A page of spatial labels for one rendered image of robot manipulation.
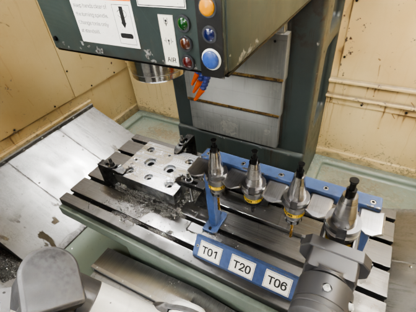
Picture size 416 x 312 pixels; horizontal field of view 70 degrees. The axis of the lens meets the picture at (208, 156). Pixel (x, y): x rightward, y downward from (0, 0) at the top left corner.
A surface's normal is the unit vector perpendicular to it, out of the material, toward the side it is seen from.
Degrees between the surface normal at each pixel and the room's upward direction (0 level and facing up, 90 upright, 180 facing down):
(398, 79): 90
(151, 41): 90
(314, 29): 90
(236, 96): 90
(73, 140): 24
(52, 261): 38
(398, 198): 0
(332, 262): 1
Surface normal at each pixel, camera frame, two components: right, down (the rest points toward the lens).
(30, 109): 0.87, 0.26
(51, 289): 0.55, -0.65
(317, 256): -0.07, -0.77
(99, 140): 0.28, -0.59
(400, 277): -0.43, -0.80
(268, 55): -0.50, 0.58
